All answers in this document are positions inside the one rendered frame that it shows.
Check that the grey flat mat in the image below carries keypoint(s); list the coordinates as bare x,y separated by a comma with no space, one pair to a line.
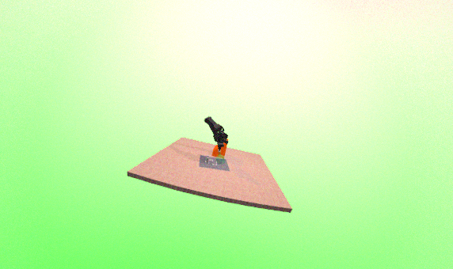
212,163

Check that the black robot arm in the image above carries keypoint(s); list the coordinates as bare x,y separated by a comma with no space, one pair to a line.
216,129

